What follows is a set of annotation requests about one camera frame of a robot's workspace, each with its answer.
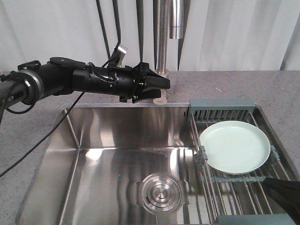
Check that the stainless steel kitchen faucet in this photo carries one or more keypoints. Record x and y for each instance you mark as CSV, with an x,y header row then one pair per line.
x,y
169,23

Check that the grey wire dish rack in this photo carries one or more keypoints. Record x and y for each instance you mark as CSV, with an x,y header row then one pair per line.
x,y
245,175

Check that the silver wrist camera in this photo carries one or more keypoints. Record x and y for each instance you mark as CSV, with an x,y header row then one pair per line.
x,y
118,55

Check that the stainless steel sink basin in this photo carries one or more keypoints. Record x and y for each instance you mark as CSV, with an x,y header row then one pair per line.
x,y
95,159

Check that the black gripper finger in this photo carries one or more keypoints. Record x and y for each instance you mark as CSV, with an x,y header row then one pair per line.
x,y
150,94
286,194
153,81

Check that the white pleated curtain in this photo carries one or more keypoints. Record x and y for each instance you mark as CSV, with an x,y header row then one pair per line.
x,y
219,35

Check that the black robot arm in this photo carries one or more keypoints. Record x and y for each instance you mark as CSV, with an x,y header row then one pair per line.
x,y
62,76

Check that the light green round plate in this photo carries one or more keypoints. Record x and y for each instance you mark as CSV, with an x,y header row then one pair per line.
x,y
235,147

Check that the round steel sink drain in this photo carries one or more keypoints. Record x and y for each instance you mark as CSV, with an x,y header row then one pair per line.
x,y
161,193

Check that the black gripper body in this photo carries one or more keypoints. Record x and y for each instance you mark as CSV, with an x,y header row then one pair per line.
x,y
125,82

